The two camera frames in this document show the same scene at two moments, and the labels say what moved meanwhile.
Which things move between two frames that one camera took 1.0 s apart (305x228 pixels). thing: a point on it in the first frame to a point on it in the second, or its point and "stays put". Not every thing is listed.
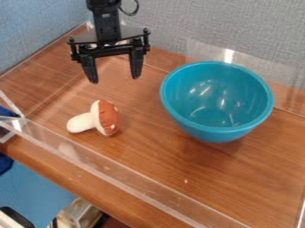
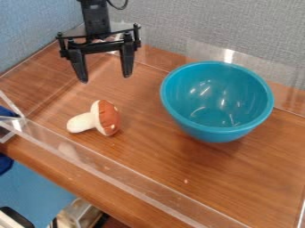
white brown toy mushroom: x=103 y=118 stays put
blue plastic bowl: x=218 y=100 stays put
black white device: x=12 y=220 stays put
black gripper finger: x=90 y=65 to x=78 y=61
